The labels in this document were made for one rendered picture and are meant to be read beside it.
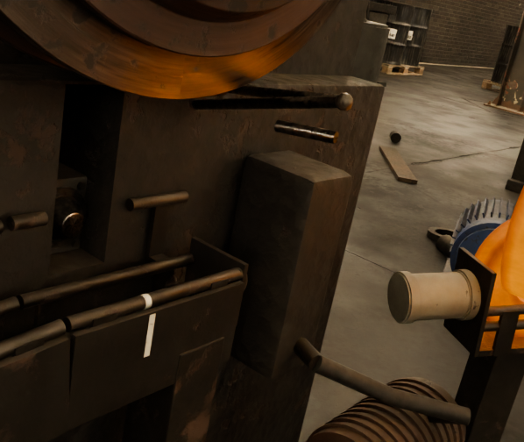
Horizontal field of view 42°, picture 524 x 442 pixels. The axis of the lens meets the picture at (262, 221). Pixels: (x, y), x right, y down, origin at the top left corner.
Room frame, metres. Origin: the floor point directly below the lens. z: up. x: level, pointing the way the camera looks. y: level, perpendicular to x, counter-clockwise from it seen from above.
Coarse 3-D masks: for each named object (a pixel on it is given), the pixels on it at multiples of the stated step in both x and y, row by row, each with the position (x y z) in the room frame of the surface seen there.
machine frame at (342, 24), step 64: (0, 64) 0.55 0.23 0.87; (320, 64) 0.91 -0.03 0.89; (0, 128) 0.50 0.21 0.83; (64, 128) 0.63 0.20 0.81; (128, 128) 0.59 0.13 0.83; (192, 128) 0.66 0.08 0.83; (256, 128) 0.74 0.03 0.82; (0, 192) 0.50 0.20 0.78; (128, 192) 0.60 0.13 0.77; (192, 192) 0.67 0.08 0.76; (0, 256) 0.50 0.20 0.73; (64, 256) 0.58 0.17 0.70; (128, 256) 0.61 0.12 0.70; (0, 320) 0.50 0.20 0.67; (320, 320) 0.92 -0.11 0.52; (256, 384) 0.82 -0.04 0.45
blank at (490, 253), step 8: (504, 224) 0.77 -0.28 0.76; (496, 232) 0.77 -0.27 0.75; (504, 232) 0.76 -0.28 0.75; (488, 240) 0.76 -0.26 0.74; (496, 240) 0.76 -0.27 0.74; (504, 240) 0.75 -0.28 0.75; (480, 248) 0.77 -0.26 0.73; (488, 248) 0.76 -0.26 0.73; (496, 248) 0.75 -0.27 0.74; (480, 256) 0.76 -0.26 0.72; (488, 256) 0.75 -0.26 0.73; (496, 256) 0.74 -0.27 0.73; (488, 264) 0.74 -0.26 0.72; (496, 264) 0.74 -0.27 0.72; (496, 272) 0.74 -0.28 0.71; (496, 280) 0.74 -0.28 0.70; (496, 288) 0.75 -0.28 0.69; (496, 296) 0.75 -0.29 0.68; (504, 296) 0.75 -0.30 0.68; (512, 296) 0.75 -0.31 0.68; (496, 304) 0.75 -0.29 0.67; (504, 304) 0.75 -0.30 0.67; (488, 320) 0.75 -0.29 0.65; (496, 320) 0.75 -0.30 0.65; (520, 336) 0.76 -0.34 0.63
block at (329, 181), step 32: (256, 160) 0.71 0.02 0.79; (288, 160) 0.71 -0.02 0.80; (256, 192) 0.70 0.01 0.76; (288, 192) 0.67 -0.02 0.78; (320, 192) 0.67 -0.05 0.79; (256, 224) 0.69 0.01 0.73; (288, 224) 0.67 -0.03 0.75; (320, 224) 0.68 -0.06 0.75; (256, 256) 0.69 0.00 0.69; (288, 256) 0.66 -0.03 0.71; (320, 256) 0.69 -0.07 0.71; (256, 288) 0.68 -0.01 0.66; (288, 288) 0.66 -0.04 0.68; (320, 288) 0.70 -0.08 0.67; (256, 320) 0.68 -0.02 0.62; (288, 320) 0.66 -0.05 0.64; (256, 352) 0.67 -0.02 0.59; (288, 352) 0.67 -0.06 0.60
